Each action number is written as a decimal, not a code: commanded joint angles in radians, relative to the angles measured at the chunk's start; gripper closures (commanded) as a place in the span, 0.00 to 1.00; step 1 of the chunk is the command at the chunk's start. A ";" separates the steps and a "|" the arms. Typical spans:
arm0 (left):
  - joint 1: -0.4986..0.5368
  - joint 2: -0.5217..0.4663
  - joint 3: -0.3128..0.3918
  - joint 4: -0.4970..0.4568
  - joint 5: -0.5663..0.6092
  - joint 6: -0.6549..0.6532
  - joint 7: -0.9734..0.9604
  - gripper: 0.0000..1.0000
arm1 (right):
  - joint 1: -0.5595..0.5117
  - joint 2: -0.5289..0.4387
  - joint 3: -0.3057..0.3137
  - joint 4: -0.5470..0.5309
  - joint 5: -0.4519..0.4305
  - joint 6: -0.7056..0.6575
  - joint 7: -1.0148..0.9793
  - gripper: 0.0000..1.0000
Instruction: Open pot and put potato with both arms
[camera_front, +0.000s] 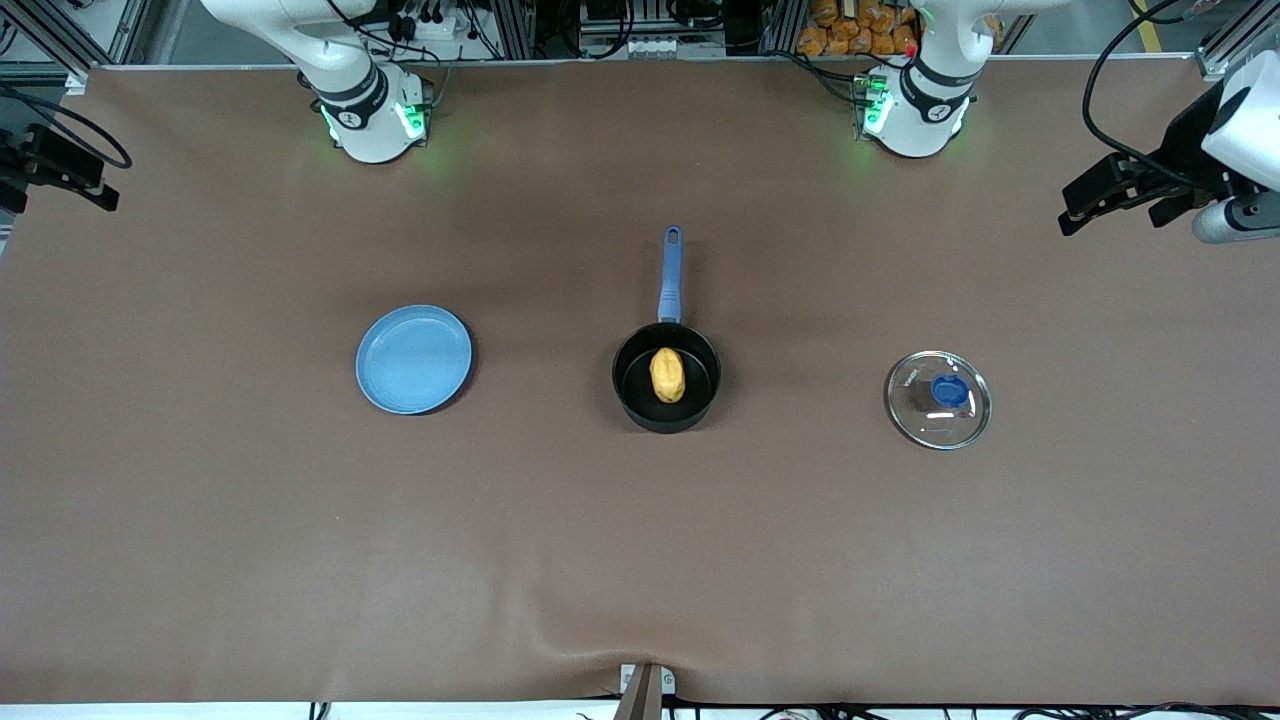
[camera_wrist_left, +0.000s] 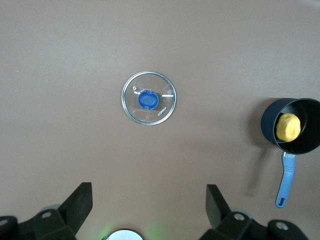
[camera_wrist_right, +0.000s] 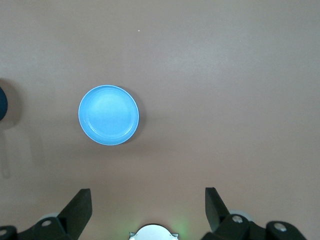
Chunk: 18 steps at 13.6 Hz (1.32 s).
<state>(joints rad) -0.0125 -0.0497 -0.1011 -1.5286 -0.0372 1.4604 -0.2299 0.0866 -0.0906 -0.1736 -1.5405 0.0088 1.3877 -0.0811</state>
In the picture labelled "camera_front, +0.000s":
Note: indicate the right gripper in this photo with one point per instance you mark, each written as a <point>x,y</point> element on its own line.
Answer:
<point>40,157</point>

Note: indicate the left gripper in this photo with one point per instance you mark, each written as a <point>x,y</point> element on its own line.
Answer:
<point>1180,141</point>

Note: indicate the glass lid with blue knob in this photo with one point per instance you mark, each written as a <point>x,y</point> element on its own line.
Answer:
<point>925,410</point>

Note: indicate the yellow potato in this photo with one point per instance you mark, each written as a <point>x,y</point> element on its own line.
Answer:
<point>667,375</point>

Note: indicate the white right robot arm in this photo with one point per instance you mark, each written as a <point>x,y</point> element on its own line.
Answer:
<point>360,110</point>

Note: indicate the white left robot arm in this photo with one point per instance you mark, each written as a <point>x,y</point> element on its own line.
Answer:
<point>930,110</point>

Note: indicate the bag of orange items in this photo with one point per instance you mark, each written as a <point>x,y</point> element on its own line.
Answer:
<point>850,30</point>

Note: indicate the blue round plate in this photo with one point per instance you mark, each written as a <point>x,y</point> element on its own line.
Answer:
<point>415,360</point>

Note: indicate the power strip with black plugs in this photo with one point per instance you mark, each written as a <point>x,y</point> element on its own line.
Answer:
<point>430,20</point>

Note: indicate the white power strip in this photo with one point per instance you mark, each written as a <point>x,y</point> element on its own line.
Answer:
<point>640,47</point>

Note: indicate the brown table cloth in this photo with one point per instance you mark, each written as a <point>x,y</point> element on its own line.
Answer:
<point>640,560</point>

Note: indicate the aluminium frame profile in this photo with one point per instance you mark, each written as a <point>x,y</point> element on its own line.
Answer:
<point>1225,40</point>
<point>785,25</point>
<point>50,40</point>
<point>512,28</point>

